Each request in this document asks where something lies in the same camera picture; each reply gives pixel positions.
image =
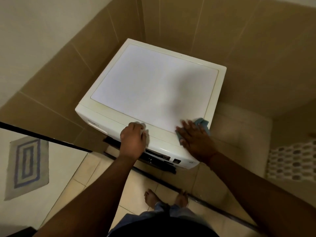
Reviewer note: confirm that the person's right hand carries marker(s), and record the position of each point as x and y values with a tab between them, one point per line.
197	143

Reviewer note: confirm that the person's left hand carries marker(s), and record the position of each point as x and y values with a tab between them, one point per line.
132	143

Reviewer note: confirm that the blue cloth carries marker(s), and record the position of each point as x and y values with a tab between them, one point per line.
203	122

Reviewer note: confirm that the white washing machine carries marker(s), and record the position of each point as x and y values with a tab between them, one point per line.
153	83

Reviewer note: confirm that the person's right forearm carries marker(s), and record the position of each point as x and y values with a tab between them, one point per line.
264	194

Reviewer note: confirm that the person's left forearm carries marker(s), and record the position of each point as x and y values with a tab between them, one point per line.
86	202

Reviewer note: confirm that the person's right foot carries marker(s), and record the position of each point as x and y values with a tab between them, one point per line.
181	198

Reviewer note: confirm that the person's foot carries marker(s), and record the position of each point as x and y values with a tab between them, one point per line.
151	198
181	198

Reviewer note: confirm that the person's left foot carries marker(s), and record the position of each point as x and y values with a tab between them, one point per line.
151	198

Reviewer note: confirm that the grey blue-striped floor mat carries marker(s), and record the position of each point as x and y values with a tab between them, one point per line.
27	167

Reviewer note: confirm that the dark door frame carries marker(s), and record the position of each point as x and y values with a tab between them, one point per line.
44	138

